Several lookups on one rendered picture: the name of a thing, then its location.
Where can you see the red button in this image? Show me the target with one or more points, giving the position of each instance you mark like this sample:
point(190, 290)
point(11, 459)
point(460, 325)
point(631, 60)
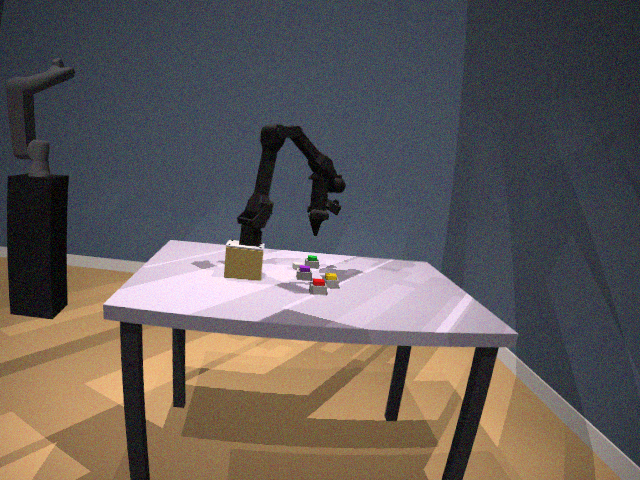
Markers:
point(318, 287)

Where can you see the yellow button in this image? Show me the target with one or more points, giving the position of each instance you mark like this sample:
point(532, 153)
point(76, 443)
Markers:
point(331, 281)

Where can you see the purple button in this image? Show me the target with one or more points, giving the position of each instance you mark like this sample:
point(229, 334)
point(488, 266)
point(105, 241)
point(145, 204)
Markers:
point(304, 273)

